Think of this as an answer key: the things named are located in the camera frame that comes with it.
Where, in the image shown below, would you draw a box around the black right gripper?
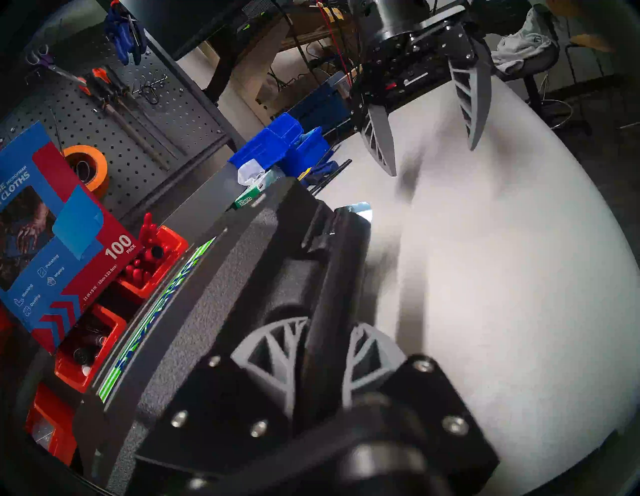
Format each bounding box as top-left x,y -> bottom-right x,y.
347,0 -> 494,177

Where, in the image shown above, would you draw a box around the white ribbed left gripper left finger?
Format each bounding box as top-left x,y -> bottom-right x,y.
231,316 -> 310,421

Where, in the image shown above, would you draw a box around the white ribbed left gripper right finger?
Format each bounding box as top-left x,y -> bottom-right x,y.
342,322 -> 407,409

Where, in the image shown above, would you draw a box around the black plastic tool box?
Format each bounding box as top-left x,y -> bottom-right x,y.
75,177 -> 374,496

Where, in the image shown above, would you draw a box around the green white Kimtech tissue box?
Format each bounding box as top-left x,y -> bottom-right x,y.
232,165 -> 287,212

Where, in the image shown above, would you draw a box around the blue cleaning cloths box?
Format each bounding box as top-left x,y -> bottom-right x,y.
0,121 -> 144,354

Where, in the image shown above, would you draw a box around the dark blue plastic crate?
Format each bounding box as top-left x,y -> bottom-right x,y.
287,75 -> 362,137

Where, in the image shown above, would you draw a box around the grey cloth garment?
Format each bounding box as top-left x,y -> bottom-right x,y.
491,6 -> 560,76

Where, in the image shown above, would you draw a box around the black swivel stool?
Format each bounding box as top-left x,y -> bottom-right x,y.
492,30 -> 594,137

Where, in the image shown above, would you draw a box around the blue Irwin bar clamp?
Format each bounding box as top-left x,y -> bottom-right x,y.
299,158 -> 354,197

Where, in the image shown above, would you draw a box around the small blue plastic bin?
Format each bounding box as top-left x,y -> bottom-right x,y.
280,127 -> 334,179

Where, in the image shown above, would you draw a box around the red parts bin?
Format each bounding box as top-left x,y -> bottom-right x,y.
117,212 -> 191,304
54,305 -> 129,394
24,384 -> 79,467

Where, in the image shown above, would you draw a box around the large blue plastic bin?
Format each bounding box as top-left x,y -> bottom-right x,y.
229,112 -> 305,172

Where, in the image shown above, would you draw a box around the black monitor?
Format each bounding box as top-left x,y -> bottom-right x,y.
120,0 -> 252,60

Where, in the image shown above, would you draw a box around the dark grey pegboard panel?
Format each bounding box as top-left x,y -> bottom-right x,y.
0,30 -> 242,221

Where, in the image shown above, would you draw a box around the orange tape roll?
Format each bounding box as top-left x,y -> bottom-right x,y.
62,145 -> 110,199

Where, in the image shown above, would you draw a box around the blue hanging spring clamps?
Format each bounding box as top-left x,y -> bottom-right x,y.
104,0 -> 149,67

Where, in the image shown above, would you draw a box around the orange black handled screwdriver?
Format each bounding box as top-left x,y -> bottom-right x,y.
106,67 -> 151,118
77,82 -> 172,172
92,67 -> 182,162

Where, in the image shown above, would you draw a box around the purple handled scissors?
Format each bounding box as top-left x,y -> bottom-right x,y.
25,44 -> 87,87

